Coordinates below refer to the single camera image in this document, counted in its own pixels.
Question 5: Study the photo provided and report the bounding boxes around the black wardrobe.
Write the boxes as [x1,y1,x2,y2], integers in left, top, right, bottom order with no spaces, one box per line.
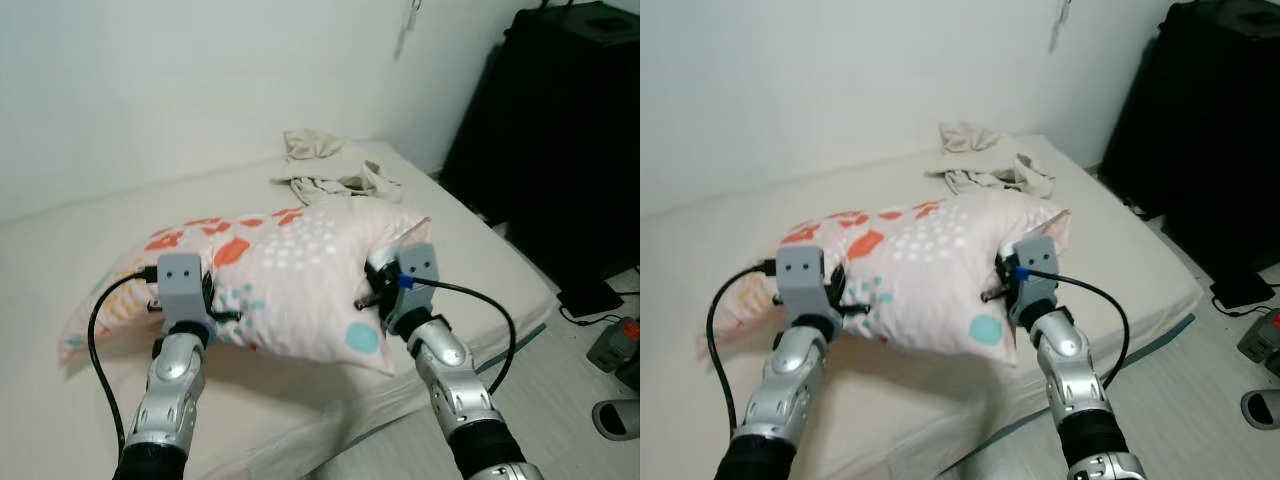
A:
[1096,0,1280,283]
[438,0,641,293]

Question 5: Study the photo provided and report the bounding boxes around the grey slipper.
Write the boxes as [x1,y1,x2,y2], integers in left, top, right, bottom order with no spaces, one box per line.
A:
[591,397,641,442]
[1241,387,1280,432]

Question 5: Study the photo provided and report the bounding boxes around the pink patterned pillow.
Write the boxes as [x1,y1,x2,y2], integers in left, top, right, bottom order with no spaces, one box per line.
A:
[697,189,1072,367]
[58,196,434,377]

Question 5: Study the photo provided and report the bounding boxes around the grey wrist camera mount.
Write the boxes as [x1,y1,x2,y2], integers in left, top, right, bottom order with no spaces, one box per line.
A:
[384,243,442,333]
[1009,235,1062,327]
[156,253,212,332]
[776,245,832,322]

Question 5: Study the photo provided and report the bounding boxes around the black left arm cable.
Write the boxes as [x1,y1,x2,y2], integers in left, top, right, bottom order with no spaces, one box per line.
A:
[705,259,780,438]
[87,266,161,453]

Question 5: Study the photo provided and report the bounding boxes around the black power adapter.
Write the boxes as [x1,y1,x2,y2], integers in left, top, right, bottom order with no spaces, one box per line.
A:
[556,284,627,320]
[1209,271,1277,310]

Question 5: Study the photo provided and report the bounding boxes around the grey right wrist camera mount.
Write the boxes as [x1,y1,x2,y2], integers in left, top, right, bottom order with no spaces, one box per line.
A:
[1009,235,1062,327]
[384,243,442,333]

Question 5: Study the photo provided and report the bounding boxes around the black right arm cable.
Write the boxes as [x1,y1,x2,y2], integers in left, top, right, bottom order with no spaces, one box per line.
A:
[398,277,519,398]
[1018,267,1132,393]

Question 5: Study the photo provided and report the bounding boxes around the cream bed mattress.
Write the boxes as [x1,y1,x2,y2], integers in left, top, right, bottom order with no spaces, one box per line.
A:
[0,140,557,480]
[640,134,1207,480]

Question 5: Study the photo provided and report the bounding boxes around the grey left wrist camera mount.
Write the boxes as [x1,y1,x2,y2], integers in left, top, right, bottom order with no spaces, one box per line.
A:
[776,245,832,322]
[156,253,212,332]

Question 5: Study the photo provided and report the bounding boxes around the black floor cable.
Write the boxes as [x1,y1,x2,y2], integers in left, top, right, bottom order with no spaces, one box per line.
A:
[1212,280,1280,319]
[558,290,641,329]

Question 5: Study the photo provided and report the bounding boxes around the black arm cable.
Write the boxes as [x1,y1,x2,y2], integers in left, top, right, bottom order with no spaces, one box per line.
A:
[398,277,519,398]
[705,259,780,438]
[1018,267,1132,393]
[87,266,161,453]

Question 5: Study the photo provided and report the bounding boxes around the crumpled beige cloth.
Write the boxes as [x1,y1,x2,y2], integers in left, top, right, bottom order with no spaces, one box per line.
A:
[925,121,1057,200]
[270,128,404,207]

